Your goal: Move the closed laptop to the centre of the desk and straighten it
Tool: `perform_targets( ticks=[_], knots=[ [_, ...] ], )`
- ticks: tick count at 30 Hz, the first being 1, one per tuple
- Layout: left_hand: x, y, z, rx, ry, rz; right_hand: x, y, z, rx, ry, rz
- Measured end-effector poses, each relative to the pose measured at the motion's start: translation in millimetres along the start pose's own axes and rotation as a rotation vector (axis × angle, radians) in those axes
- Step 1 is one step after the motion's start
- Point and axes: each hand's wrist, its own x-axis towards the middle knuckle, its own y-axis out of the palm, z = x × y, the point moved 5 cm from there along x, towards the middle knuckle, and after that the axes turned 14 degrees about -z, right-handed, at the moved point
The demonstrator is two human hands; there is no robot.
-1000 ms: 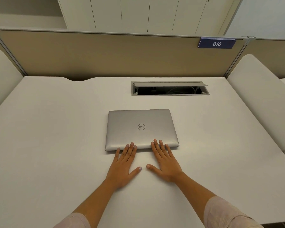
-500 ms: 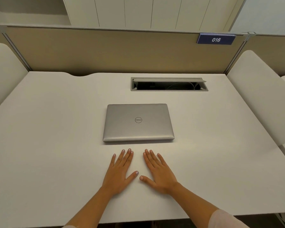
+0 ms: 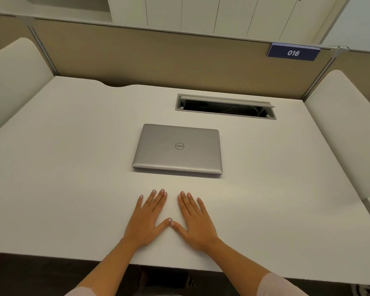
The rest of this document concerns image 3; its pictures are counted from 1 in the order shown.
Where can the person's left hand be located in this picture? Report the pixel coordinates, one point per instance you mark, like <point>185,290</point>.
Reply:
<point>143,226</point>

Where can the person's right hand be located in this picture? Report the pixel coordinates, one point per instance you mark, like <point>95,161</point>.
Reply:
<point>200,231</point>

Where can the person's left thumb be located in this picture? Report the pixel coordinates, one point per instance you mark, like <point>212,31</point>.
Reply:
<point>164,225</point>

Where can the person's right little finger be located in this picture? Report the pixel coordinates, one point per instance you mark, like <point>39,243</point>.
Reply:
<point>204,209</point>

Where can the person's right thumb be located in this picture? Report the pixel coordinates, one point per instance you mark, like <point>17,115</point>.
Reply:
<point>178,229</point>

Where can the person's left middle finger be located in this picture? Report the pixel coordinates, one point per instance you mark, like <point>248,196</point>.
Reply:
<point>156,200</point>

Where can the person's left little finger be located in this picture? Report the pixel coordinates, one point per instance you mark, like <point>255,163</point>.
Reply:
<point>137,205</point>

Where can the person's right middle finger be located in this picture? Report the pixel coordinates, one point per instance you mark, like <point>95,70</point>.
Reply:
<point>189,205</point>

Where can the person's right forearm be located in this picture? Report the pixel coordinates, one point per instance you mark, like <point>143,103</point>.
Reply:
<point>237,268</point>

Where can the person's left forearm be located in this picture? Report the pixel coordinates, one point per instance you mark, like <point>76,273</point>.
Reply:
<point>111,265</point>

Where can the silver closed laptop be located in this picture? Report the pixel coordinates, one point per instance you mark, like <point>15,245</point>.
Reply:
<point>172,151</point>

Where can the pale pink shirt sleeve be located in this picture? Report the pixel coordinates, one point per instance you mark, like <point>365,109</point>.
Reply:
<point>80,292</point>
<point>280,286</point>

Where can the beige desk partition panel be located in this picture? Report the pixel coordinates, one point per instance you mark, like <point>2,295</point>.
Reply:
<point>172,58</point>

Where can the white rounded side divider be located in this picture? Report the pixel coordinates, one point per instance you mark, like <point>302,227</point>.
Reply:
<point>15,80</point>
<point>348,129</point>

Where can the blue desk number sign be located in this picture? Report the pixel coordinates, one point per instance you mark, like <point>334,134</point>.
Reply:
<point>293,52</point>

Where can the white open shelf unit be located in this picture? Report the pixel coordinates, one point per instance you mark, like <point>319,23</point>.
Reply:
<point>49,7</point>

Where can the grey metal partition post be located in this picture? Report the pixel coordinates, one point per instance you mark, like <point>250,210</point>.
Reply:
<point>43,47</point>
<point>323,73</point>

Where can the white wall cabinet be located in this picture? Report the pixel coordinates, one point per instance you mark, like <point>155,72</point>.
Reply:
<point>228,15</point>

